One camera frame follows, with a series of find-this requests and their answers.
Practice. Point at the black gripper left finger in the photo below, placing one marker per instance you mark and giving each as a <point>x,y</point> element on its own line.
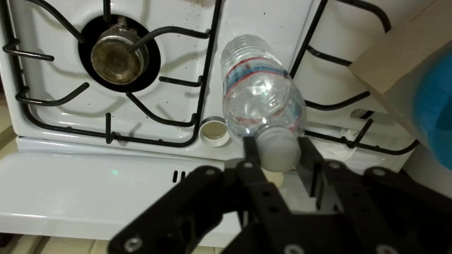
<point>203,202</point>

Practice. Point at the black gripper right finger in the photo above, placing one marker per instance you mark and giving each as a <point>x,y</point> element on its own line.
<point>377,206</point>

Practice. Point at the clear plastic water bottle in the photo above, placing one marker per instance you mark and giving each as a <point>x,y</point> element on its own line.
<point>262,96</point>

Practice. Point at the white bottle cap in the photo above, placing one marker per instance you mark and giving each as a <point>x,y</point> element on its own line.
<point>216,130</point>

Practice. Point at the blue bowl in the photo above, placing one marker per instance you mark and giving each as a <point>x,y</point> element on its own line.
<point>439,107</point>

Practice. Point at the white gas stove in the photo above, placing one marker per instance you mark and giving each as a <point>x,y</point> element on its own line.
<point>86,187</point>

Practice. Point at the black stove grate with burners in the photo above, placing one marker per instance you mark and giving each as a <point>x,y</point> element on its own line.
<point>114,84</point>

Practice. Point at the beige cardboard box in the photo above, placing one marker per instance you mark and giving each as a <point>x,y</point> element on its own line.
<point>401,60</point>

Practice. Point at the round metal gas burner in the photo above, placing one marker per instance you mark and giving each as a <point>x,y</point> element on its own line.
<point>118,56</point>

